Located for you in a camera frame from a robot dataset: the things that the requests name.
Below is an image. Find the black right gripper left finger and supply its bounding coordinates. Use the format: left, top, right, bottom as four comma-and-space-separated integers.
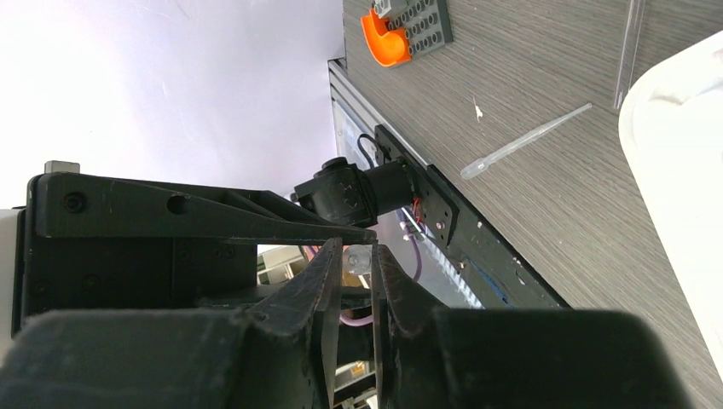
231, 239, 343, 408

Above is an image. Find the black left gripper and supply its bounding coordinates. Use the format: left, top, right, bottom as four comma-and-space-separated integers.
11, 172, 376, 332

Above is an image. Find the clear glass test tube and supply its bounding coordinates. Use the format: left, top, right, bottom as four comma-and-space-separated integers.
342, 245, 372, 276

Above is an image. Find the white plastic bin lid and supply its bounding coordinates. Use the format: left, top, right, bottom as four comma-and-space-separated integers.
618, 32, 722, 369

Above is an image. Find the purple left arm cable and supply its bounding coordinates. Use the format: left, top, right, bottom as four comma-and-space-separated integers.
338, 233, 425, 330

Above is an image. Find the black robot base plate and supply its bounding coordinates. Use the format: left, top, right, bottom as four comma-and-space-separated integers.
374, 124, 570, 308

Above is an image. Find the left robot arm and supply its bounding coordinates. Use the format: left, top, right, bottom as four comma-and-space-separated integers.
11, 158, 413, 332

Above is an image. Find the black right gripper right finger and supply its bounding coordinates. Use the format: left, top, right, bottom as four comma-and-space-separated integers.
372, 245, 447, 408

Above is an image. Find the grey brick plate orange piece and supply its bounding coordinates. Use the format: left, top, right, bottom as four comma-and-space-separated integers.
360, 0, 454, 68

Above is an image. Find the clear plastic pipette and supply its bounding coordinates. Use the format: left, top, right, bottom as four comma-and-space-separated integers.
460, 102, 593, 180

